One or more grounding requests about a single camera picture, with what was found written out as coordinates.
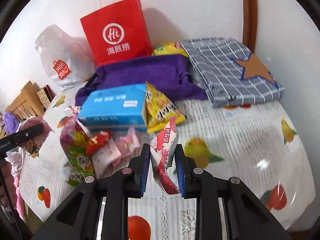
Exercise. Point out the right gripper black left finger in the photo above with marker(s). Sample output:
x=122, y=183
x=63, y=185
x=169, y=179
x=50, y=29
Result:
x=98, y=208

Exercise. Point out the fruit print lace tablecloth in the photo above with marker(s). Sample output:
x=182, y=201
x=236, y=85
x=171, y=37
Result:
x=247, y=143

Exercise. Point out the pink magenta snack bag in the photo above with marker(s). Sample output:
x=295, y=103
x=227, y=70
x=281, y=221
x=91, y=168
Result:
x=73, y=138

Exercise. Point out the small red snack packet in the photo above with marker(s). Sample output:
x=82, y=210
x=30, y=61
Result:
x=96, y=142

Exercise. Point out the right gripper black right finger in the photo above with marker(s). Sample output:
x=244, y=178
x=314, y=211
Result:
x=224, y=208

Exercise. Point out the green snack packet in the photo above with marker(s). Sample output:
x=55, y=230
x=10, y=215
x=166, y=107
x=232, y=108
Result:
x=81, y=165

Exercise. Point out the pink peach candy packet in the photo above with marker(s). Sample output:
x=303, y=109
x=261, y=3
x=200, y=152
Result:
x=128, y=143

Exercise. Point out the purple cloth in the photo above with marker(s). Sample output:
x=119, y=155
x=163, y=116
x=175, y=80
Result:
x=170, y=74

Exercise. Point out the red paper Haidilao bag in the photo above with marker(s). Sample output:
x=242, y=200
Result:
x=117, y=32

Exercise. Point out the blue tissue pack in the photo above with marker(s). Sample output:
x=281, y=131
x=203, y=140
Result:
x=115, y=108

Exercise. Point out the yellow snack bag behind cloth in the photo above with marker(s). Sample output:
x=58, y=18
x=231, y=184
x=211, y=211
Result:
x=169, y=48

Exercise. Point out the grey checked folded cloth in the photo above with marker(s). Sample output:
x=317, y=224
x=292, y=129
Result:
x=230, y=74

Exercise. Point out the lychee jelly snack packet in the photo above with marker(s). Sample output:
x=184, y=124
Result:
x=162, y=149

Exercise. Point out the white pink wafer packet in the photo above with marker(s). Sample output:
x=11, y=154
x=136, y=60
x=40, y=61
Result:
x=104, y=157

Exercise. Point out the wooden rack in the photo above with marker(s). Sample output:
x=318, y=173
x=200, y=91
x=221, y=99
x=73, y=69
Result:
x=27, y=103

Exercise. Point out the yellow cracker snack packet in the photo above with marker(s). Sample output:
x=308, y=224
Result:
x=160, y=110

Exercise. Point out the white Miniso plastic bag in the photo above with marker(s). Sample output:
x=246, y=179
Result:
x=65, y=61

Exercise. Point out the brown patterned box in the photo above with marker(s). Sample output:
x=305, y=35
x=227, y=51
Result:
x=46, y=96

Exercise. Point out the brown wooden door frame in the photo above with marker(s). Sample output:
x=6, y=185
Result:
x=250, y=23

